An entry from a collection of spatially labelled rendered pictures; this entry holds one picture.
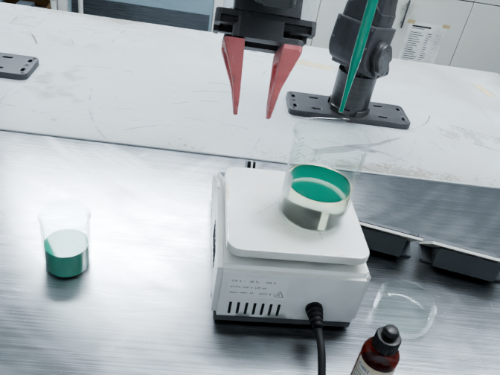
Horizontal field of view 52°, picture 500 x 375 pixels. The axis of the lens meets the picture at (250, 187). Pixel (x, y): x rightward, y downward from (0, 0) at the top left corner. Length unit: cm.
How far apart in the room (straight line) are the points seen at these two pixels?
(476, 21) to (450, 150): 231
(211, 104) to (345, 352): 47
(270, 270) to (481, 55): 286
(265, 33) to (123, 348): 32
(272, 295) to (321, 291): 4
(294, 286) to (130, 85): 51
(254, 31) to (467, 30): 265
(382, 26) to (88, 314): 55
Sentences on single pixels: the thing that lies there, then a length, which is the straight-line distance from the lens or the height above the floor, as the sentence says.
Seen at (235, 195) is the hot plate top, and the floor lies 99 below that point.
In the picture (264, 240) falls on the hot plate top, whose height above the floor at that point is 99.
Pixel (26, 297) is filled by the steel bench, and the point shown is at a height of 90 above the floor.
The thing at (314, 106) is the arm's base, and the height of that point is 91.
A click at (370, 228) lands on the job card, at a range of 57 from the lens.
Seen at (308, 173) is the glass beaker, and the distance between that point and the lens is 40.
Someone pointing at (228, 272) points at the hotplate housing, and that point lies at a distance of 42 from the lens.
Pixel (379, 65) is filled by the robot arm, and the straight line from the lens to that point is 79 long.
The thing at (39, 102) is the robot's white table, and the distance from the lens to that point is 79.
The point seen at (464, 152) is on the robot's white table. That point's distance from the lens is 86.
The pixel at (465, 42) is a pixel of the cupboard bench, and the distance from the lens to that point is 315.
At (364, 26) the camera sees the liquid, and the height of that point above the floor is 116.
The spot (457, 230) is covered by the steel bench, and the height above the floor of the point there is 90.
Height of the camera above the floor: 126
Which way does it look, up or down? 35 degrees down
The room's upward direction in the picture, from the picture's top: 11 degrees clockwise
